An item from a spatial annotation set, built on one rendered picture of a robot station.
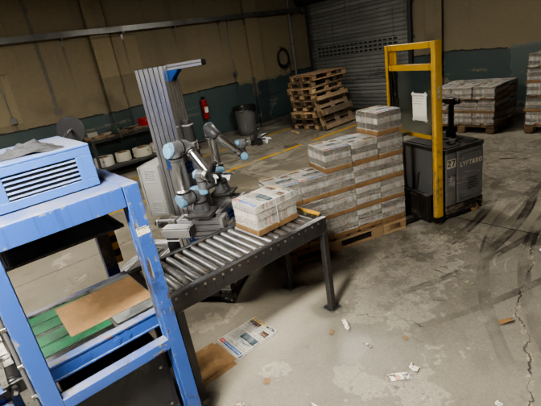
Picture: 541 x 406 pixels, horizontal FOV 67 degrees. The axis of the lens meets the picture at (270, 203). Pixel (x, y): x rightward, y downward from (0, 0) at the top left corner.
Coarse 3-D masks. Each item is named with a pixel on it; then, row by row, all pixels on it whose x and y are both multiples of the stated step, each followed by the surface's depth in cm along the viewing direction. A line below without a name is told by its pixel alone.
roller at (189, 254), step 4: (184, 252) 285; (188, 252) 283; (188, 256) 280; (192, 256) 277; (196, 256) 275; (192, 260) 277; (196, 260) 272; (200, 260) 269; (204, 260) 267; (200, 264) 268; (204, 264) 264; (208, 264) 262; (212, 264) 260; (208, 268) 261; (212, 268) 257; (216, 268) 255
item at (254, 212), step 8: (232, 200) 299; (240, 200) 296; (248, 200) 293; (256, 200) 291; (264, 200) 289; (240, 208) 294; (248, 208) 285; (256, 208) 280; (264, 208) 284; (272, 208) 290; (240, 216) 299; (248, 216) 290; (256, 216) 282; (264, 216) 286; (272, 216) 291; (248, 224) 295; (256, 224) 286; (264, 224) 288; (272, 224) 292
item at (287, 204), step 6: (264, 186) 317; (270, 186) 314; (276, 186) 312; (264, 192) 305; (270, 192) 303; (276, 192) 301; (282, 192) 299; (288, 192) 297; (282, 198) 293; (288, 198) 297; (294, 198) 301; (282, 204) 295; (288, 204) 299; (294, 204) 302; (282, 210) 296; (288, 210) 300; (294, 210) 304; (282, 216) 297; (288, 216) 301
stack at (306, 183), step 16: (288, 176) 399; (304, 176) 391; (320, 176) 384; (336, 176) 391; (352, 176) 399; (368, 176) 404; (304, 192) 383; (320, 192) 389; (352, 192) 402; (368, 192) 410; (320, 208) 394; (336, 208) 401; (368, 208) 415; (336, 224) 406; (352, 224) 414; (336, 240) 413; (320, 256) 410
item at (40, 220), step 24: (96, 168) 228; (96, 192) 181; (120, 192) 183; (0, 216) 171; (24, 216) 164; (48, 216) 166; (72, 216) 172; (96, 216) 178; (0, 240) 157; (24, 240) 162
